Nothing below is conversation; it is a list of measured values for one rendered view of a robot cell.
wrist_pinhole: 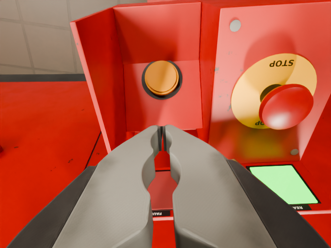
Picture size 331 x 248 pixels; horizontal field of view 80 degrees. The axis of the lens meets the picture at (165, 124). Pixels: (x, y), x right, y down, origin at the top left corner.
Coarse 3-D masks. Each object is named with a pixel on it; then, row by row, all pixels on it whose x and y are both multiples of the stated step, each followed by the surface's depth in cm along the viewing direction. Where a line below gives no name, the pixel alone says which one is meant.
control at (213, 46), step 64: (192, 0) 22; (256, 0) 17; (320, 0) 14; (128, 64) 23; (192, 64) 23; (320, 64) 16; (128, 128) 23; (192, 128) 23; (256, 128) 20; (320, 192) 19
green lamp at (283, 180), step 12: (252, 168) 21; (264, 168) 21; (276, 168) 21; (288, 168) 21; (264, 180) 20; (276, 180) 20; (288, 180) 20; (300, 180) 20; (276, 192) 19; (288, 192) 19; (300, 192) 19
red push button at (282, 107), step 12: (276, 84) 17; (288, 84) 15; (264, 96) 17; (276, 96) 15; (288, 96) 14; (300, 96) 14; (312, 96) 15; (264, 108) 15; (276, 108) 15; (288, 108) 15; (300, 108) 15; (264, 120) 16; (276, 120) 16; (288, 120) 16; (300, 120) 16
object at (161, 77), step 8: (152, 64) 22; (160, 64) 22; (168, 64) 22; (152, 72) 22; (160, 72) 22; (168, 72) 22; (176, 72) 22; (152, 80) 22; (160, 80) 22; (168, 80) 22; (176, 80) 22; (152, 88) 22; (160, 88) 22; (168, 88) 22
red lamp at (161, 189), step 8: (160, 176) 21; (168, 176) 21; (152, 184) 20; (160, 184) 20; (168, 184) 20; (176, 184) 20; (152, 192) 20; (160, 192) 20; (168, 192) 19; (152, 200) 19; (160, 200) 19; (168, 200) 19; (152, 208) 18; (160, 208) 18; (168, 208) 18
